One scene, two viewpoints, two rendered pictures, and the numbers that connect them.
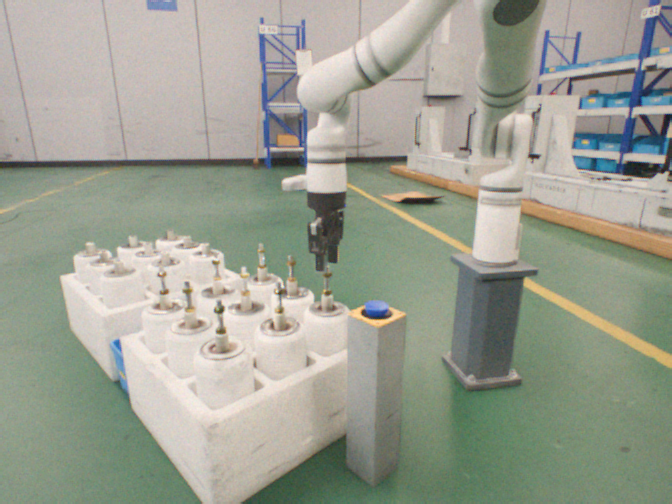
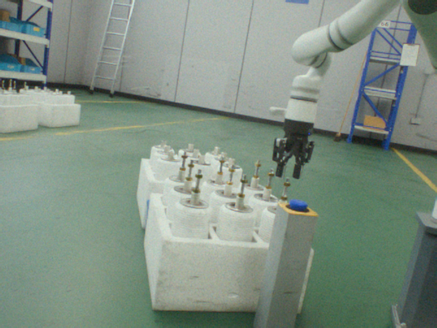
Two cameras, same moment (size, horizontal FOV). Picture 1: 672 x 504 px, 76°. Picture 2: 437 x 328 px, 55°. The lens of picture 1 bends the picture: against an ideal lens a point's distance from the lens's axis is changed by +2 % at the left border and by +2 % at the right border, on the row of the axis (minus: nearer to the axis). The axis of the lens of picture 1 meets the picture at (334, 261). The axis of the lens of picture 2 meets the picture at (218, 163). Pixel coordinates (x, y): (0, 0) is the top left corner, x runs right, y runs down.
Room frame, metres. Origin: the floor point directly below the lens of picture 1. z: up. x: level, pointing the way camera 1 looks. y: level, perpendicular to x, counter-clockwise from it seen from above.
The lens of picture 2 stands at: (-0.23, -0.32, 0.55)
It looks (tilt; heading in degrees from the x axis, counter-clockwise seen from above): 11 degrees down; 28
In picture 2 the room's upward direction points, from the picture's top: 10 degrees clockwise
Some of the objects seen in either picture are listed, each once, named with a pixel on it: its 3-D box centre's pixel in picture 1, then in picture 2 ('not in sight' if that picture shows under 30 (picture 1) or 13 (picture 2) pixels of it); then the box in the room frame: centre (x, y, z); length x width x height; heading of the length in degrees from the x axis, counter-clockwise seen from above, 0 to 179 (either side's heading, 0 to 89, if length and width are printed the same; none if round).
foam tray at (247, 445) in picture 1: (250, 376); (218, 247); (0.81, 0.18, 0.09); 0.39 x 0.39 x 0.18; 43
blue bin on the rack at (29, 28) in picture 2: not in sight; (23, 27); (3.84, 5.36, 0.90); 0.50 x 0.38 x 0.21; 101
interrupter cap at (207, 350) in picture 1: (222, 348); (194, 203); (0.64, 0.19, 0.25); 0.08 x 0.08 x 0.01
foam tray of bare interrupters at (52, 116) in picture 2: not in sight; (46, 111); (2.17, 2.64, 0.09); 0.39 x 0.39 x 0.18; 15
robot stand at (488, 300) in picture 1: (485, 318); (435, 278); (0.97, -0.38, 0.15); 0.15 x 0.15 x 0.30; 12
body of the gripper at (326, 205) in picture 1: (326, 211); (296, 135); (0.80, 0.01, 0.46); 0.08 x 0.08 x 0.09
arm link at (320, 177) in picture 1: (317, 172); (296, 107); (0.81, 0.03, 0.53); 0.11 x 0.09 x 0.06; 70
